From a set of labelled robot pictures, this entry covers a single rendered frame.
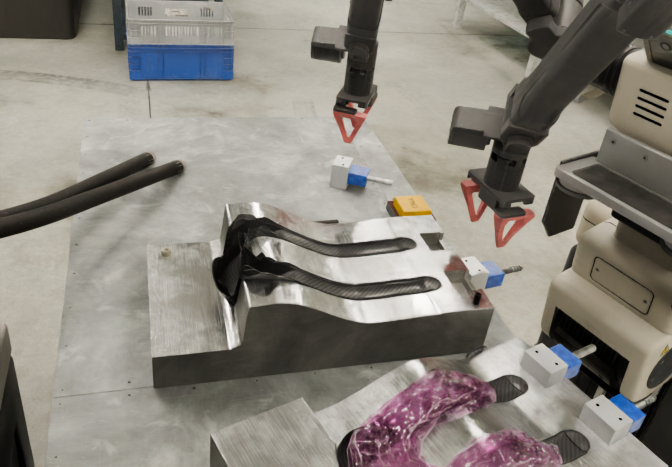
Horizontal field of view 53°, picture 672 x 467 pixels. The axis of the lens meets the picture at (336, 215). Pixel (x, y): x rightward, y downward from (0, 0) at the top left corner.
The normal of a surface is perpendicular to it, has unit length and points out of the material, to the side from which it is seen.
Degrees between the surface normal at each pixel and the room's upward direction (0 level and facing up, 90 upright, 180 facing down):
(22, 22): 90
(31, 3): 90
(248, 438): 0
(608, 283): 98
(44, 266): 0
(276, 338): 90
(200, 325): 0
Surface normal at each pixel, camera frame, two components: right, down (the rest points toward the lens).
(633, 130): -0.83, 0.33
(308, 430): 0.11, -0.84
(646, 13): -0.22, 0.94
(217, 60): 0.28, 0.55
